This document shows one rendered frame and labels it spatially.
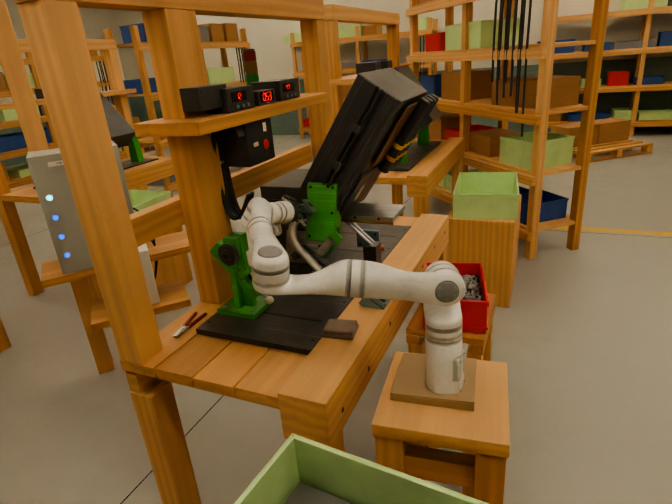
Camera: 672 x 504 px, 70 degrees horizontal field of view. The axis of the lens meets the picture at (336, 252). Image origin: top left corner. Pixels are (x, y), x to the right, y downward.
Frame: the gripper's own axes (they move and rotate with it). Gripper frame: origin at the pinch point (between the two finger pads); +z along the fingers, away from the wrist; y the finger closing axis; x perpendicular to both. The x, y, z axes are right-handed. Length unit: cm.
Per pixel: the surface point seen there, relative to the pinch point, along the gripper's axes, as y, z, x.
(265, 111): 34.6, -3.1, -13.4
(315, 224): -5.9, 2.8, 1.3
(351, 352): -49, -30, 4
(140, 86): 360, 315, 200
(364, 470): -68, -72, -6
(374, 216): -16.3, 14.7, -14.0
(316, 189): 3.0, 2.8, -7.5
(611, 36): 87, 855, -303
